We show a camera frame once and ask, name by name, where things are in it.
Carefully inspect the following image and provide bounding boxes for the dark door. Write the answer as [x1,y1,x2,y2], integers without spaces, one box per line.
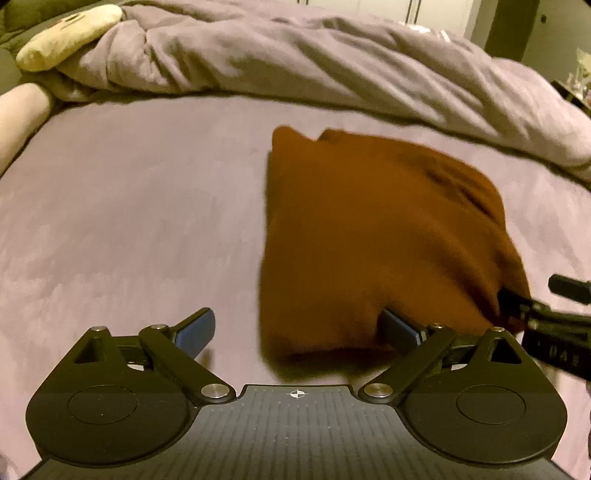
[482,0,542,62]

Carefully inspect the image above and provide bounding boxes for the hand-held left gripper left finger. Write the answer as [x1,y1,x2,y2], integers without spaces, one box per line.
[69,308,238,407]

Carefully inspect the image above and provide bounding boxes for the cluttered side table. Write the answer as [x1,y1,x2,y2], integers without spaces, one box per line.
[550,46,591,118]

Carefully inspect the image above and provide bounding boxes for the brown shirt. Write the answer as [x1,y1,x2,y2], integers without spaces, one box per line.
[257,126,532,370]

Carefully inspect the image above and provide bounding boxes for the white wardrobe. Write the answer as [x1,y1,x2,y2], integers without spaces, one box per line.
[295,0,477,37]

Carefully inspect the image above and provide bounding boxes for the white bolster pillow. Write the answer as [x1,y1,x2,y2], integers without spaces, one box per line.
[0,83,54,175]

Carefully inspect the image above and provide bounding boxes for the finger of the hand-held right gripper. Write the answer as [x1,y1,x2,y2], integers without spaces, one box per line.
[549,274,591,306]
[499,287,591,331]

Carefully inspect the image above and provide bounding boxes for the lilac bed sheet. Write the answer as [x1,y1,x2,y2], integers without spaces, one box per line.
[0,92,591,477]

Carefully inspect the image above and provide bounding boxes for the lilac duvet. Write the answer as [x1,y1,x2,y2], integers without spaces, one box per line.
[55,0,591,185]

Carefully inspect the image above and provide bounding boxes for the cream plush toy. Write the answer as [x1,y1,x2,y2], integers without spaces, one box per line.
[16,4,124,73]

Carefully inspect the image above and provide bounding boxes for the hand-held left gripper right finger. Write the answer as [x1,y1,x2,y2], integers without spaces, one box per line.
[359,308,532,404]

